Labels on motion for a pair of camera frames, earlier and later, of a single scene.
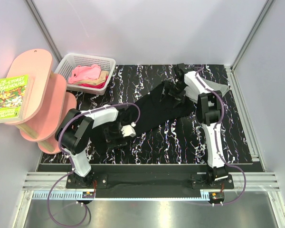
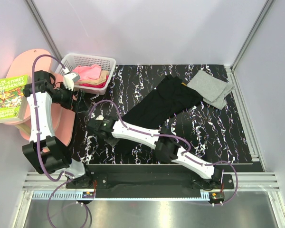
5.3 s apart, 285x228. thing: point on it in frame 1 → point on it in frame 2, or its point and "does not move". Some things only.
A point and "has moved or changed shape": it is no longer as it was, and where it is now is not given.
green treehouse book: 10,99 does not move
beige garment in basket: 103,75 does not move
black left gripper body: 112,132 → 66,100
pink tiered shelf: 49,102 does not move
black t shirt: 160,109 has moved or changed shape
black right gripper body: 176,90 → 112,142
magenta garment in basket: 97,86 does not move
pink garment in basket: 80,72 does not move
